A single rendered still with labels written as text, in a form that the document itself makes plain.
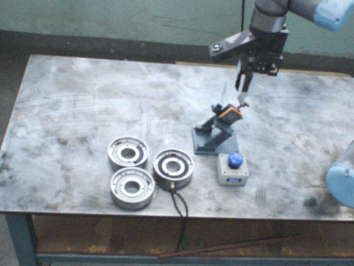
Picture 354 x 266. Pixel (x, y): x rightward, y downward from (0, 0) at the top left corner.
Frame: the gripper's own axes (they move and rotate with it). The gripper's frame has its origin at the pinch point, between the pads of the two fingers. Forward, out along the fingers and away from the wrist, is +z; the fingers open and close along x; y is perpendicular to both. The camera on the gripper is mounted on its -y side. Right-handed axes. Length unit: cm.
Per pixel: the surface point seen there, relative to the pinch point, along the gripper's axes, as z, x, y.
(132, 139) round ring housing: 15.9, -3.1, -25.6
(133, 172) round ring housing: 16.1, -14.1, -25.2
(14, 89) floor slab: 98, 109, -91
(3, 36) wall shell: 91, 150, -105
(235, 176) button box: 15.2, -14.9, 0.8
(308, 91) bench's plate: 19.0, 25.9, 32.7
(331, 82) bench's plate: 19, 32, 43
